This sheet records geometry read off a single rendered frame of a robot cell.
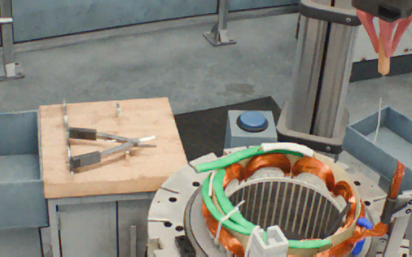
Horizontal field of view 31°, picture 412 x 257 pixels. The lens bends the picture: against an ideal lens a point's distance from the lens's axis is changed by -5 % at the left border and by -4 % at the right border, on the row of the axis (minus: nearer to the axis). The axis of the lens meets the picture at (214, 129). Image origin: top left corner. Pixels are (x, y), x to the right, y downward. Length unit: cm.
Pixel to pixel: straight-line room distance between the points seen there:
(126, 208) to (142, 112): 16
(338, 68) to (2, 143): 57
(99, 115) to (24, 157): 15
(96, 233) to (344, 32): 52
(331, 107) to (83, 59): 215
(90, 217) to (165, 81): 219
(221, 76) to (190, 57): 20
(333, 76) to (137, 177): 45
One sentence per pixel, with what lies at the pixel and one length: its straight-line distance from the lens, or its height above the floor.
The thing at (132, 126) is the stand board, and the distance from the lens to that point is 110.
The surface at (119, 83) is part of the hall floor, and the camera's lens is 320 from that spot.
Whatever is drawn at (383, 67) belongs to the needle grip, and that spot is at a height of 119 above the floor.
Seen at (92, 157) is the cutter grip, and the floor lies 109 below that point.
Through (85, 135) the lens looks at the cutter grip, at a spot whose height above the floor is 109.
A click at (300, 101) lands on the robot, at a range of 134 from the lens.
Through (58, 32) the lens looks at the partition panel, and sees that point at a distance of 327.
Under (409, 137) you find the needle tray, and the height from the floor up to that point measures 104.
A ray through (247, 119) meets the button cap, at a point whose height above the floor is 104.
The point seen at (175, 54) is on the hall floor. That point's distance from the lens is 341.
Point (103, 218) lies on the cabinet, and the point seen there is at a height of 99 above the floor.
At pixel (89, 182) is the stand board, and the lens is 101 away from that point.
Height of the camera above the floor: 171
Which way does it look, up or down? 35 degrees down
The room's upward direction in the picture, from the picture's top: 5 degrees clockwise
